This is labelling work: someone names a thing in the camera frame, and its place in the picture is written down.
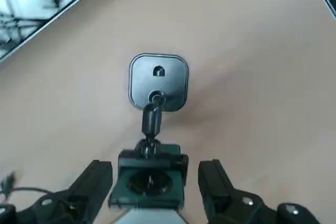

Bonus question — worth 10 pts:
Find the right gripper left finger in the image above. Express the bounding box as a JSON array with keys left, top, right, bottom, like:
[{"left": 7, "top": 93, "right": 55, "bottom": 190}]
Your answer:
[{"left": 0, "top": 159, "right": 113, "bottom": 224}]

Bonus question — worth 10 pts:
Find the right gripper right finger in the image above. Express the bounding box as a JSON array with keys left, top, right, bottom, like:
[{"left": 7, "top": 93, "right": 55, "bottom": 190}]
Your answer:
[{"left": 198, "top": 159, "right": 321, "bottom": 224}]

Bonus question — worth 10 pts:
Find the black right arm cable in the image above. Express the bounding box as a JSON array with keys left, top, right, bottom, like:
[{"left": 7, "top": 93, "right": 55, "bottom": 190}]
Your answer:
[{"left": 0, "top": 173, "right": 55, "bottom": 201}]

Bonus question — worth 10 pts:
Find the black desktop phone stand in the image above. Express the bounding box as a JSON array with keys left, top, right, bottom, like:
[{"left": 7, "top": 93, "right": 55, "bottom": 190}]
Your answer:
[{"left": 109, "top": 53, "right": 190, "bottom": 211}]

